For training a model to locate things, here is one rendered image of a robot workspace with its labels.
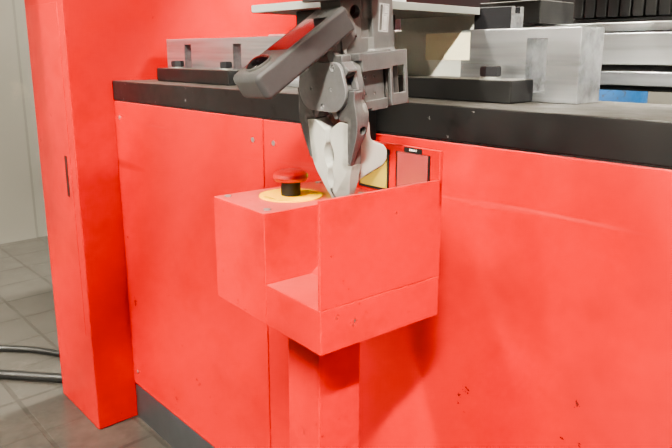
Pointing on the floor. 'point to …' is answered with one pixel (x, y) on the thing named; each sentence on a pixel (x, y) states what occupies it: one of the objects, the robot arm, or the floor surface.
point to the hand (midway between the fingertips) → (335, 196)
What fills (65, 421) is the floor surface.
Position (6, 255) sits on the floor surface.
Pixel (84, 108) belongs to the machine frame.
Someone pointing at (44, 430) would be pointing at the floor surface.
